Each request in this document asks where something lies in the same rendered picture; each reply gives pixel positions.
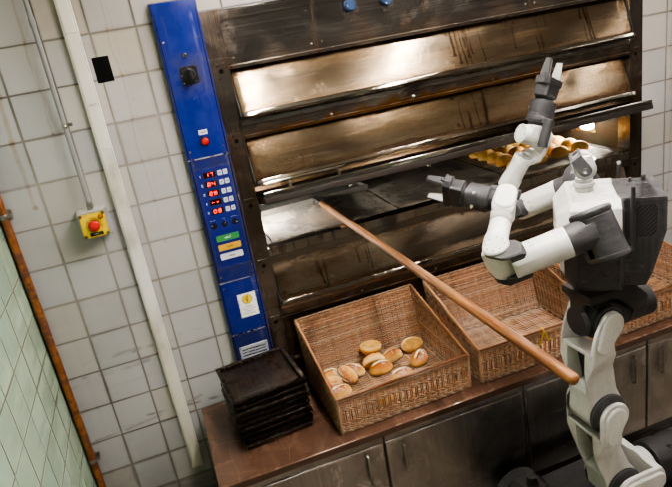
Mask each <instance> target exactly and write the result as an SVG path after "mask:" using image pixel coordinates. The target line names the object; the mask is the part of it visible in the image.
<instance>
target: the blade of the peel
mask: <svg viewBox="0 0 672 487"><path fill-rule="evenodd" d="M364 190H368V185H367V184H365V183H363V182H357V183H353V186H351V187H349V186H348V185H345V186H341V187H337V188H333V189H329V190H325V191H321V192H317V193H313V194H309V195H305V196H301V197H297V198H293V199H289V200H285V201H281V202H277V203H273V204H269V205H265V204H260V205H259V208H260V209H261V211H262V213H261V217H266V216H269V215H273V214H277V213H281V212H284V211H288V210H292V209H296V208H300V207H303V206H307V205H311V204H314V203H313V197H315V196H320V197H321V198H323V199H324V200H325V201H326V200H330V199H334V198H338V197H341V196H345V195H349V194H353V193H356V192H360V191H364Z"/></svg>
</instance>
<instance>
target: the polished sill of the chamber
mask: <svg viewBox="0 0 672 487"><path fill-rule="evenodd" d="M593 158H594V160H595V164H596V166H597V168H599V167H603V166H606V165H610V164H614V163H617V161H625V160H628V159H629V151H624V150H617V151H613V152H610V153H606V154H602V155H598V156H595V157H593ZM570 164H571V163H568V164H565V165H561V166H557V167H553V168H549V169H546V170H542V171H538V172H534V173H531V174H527V175H524V177H523V179H522V182H521V184H520V186H519V188H518V189H522V188H525V187H529V186H533V185H536V184H540V183H544V182H547V181H551V180H555V179H557V178H559V177H562V176H563V174H564V172H565V170H566V168H567V167H568V166H569V165H570ZM452 207H455V206H452ZM452 207H445V206H443V203H441V202H438V201H435V200H429V201H425V202H421V203H418V204H414V205H410V206H406V207H403V208H399V209H395V210H391V211H388V212H384V213H380V214H376V215H373V216H369V217H365V218H361V219H357V220H354V222H355V223H357V224H358V225H360V226H361V227H363V228H364V229H366V230H371V229H374V228H378V227H382V226H385V225H389V224H393V223H397V222H400V221H404V220H408V219H411V218H415V217H419V216H422V215H426V214H430V213H433V212H437V211H441V210H444V209H448V208H452ZM356 233H357V232H355V231H354V230H353V229H351V228H350V227H348V226H347V225H346V224H344V223H342V224H339V225H335V226H331V227H327V228H324V229H320V230H316V231H312V232H309V233H305V234H301V235H297V236H293V237H290V238H286V239H282V240H278V241H275V242H271V243H267V246H268V250H269V255H270V257H271V256H275V255H279V254H282V253H286V252H290V251H293V250H297V249H301V248H304V247H308V246H312V245H316V244H319V243H323V242H327V241H330V240H334V239H338V238H341V237H345V236H349V235H352V234H356Z"/></svg>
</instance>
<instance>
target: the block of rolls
mask: <svg viewBox="0 0 672 487"><path fill-rule="evenodd" d="M506 146H507V147H506V148H502V146H501V147H497V148H493V149H489V150H485V151H481V152H477V153H473V154H469V157H470V158H472V159H475V158H478V160H479V161H487V163H488V164H495V165H496V166H497V167H504V166H506V168H507V167H508V165H509V163H510V162H511V160H512V158H513V156H514V154H515V152H523V151H525V150H527V149H529V148H530V147H531V145H527V144H522V143H518V142H517V143H513V144H509V145H506ZM578 148H579V149H580V150H588V149H589V144H588V143H587V142H586V141H582V140H578V141H576V140H575V139H573V138H567V139H564V138H563V137H561V136H554V135H553V140H552V143H551V145H550V147H549V148H548V150H547V152H546V154H545V156H544V157H543V158H542V160H541V162H538V163H535V164H534V165H538V164H542V163H545V162H547V160H548V156H549V155H550V157H551V158H552V159H558V158H563V157H566V156H568V155H569V150H570V151H571V153H573V152H574V151H575V150H577V149H578Z"/></svg>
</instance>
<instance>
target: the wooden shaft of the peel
mask: <svg viewBox="0 0 672 487"><path fill-rule="evenodd" d="M319 206H320V207H322V208H323V209H325V210H326V211H327V212H329V213H330V214H332V215H333V216H334V217H336V218H337V219H339V220H340V221H341V222H343V223H344V224H346V225H347V226H348V227H350V228H351V229H353V230H354V231H355V232H357V233H358V234H360V235H361V236H362V237H364V238H365V239H367V240H368V241H369V242H371V243H372V244H374V245H375V246H376V247H378V248H379V249H381V250H382V251H383V252H385V253H386V254H388V255H389V256H390V257H392V258H393V259H395V260H396V261H397V262H399V263H400V264H402V265H403V266H404V267H406V268H407V269H409V270H410V271H411V272H413V273H414V274H416V275H417V276H418V277H420V278H421V279H422V280H424V281H425V282H427V283H428V284H429V285H431V286H432V287H434V288H435V289H436V290H438V291H439V292H441V293H442V294H443V295H445V296H446V297H448V298H449V299H450V300H452V301H453V302H455V303H456V304H457V305H459V306H460V307H462V308H463V309H464V310H466V311H467V312H469V313H470V314H471V315H473V316H474V317H476V318H477V319H478V320H480V321H481V322H483V323H484V324H485V325H487V326H488V327H490V328H491V329H492V330H494V331H495V332H497V333H498V334H499V335H501V336H502V337H504V338H505V339H506V340H508V341H509V342H511V343H512V344H513V345H515V346H516V347H518V348H519V349H520V350H522V351H523V352H525V353H526V354H527V355H529V356H530V357H532V358H533V359H534V360H536V361H537V362H539V363H540V364H541V365H543V366H544V367H546V368H547V369H548V370H550V371H551V372H553V373H554V374H555V375H557V376H558V377H560V378H561V379H562V380H564V381H565V382H567V383H568V384H570V385H576V384H577V383H578V382H579V379H580V377H579V375H578V374H577V373H576V372H574V371H573V370H571V369H570V368H568V367H567V366H565V365H564V364H563V363H561V362H560V361H558V360H557V359H555V358H554V357H552V356H551V355H549V354H548V353H546V352H545V351H543V350H542V349H540V348H539V347H538V346H536V345H535V344H533V343H532V342H530V341H529V340H527V339H526V338H524V337H523V336H521V335H520V334H518V333H517V332H515V331H514V330H513V329H511V328H510V327H508V326H507V325H505V324H504V323H502V322H501V321H499V320H498V319H496V318H495V317H493V316H492V315H490V314H489V313H488V312H486V311H485V310H483V309H482V308H480V307H479V306H477V305H476V304H474V303H473V302H471V301H470V300H468V299H467V298H465V297H464V296H463V295H461V294H460V293H458V292H457V291H455V290H454V289H452V288H451V287H449V286H448V285H446V284H445V283H443V282H442V281H440V280H439V279H438V278H436V277H435V276H433V275H432V274H430V273H429V272H427V271H426V270H424V269H423V268H421V267H420V266H418V265H417V264H416V263H414V262H413V261H411V260H410V259H408V258H407V257H405V256H404V255H402V254H401V253H399V252H398V251H396V250H395V249H393V248H392V247H391V246H389V245H388V244H386V243H385V242H383V241H382V240H380V239H379V238H377V237H376V236H374V235H373V234H371V233H370V232H368V231H367V230H366V229H364V228H363V227H361V226H360V225H358V224H357V223H355V222H354V221H352V220H351V219H349V218H348V217H346V216H345V215H343V214H342V213H341V212H339V211H338V210H336V209H335V208H333V207H332V206H330V205H329V204H327V203H326V202H324V201H320V203H319Z"/></svg>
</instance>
